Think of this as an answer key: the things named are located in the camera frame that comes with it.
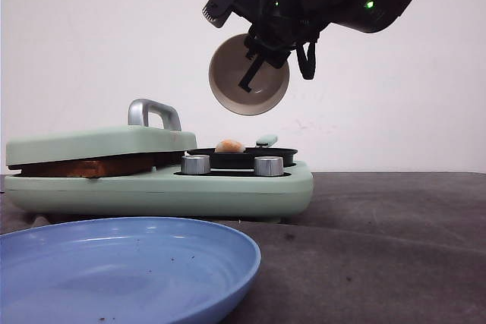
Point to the mint green breakfast maker base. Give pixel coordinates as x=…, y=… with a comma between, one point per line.
x=167, y=192

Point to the silver right knob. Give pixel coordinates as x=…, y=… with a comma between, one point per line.
x=268, y=166

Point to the beige ribbed bowl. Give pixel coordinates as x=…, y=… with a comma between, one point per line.
x=229, y=65

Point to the grey table cloth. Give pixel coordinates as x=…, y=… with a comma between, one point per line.
x=371, y=248

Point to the black frying pan green handle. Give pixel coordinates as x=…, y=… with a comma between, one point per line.
x=245, y=160

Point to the pink shrimp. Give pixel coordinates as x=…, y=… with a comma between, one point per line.
x=229, y=146

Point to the blue plate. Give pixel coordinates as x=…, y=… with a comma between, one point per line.
x=126, y=270

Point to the silver left knob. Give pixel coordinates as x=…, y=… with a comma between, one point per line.
x=195, y=165

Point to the silver knob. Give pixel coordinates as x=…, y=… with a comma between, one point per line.
x=268, y=166
x=195, y=165

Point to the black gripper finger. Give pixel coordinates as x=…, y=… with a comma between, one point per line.
x=256, y=62

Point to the mint green breakfast maker lid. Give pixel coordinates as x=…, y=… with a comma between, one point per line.
x=152, y=127

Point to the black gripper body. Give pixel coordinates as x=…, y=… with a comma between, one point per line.
x=283, y=26

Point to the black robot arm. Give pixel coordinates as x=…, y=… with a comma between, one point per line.
x=367, y=16

